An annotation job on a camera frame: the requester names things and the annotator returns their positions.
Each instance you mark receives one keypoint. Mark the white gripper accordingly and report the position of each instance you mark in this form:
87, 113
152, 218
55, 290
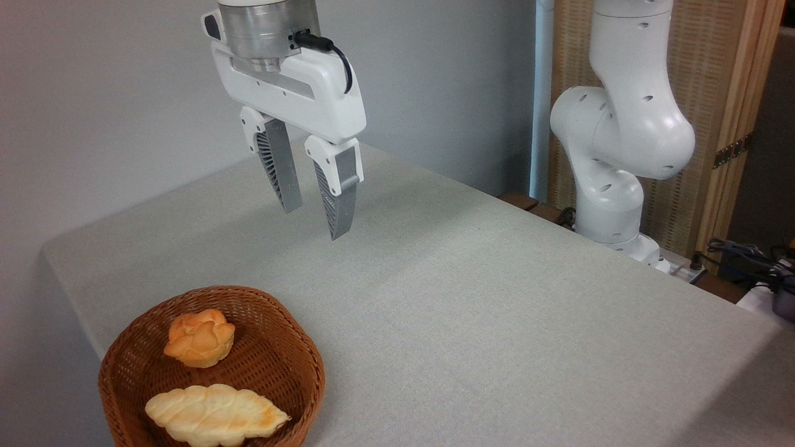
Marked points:
323, 93

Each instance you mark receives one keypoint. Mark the white vertical pole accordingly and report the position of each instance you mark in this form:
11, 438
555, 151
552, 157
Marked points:
541, 93

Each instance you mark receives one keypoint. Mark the long pale braided bread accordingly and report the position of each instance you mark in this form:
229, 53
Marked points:
214, 415

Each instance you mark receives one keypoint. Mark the round orange bread roll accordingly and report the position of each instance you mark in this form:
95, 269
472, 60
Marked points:
200, 340

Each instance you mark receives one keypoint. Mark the brown woven wicker basket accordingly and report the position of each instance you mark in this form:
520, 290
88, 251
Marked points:
279, 354

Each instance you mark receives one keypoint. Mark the dark metal screen hinge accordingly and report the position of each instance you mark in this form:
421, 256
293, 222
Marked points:
731, 151

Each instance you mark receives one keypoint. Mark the brown wooden table edge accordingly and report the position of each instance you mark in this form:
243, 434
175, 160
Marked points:
528, 203

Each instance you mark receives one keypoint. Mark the grey tablecloth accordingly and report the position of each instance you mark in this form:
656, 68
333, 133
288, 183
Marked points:
497, 310

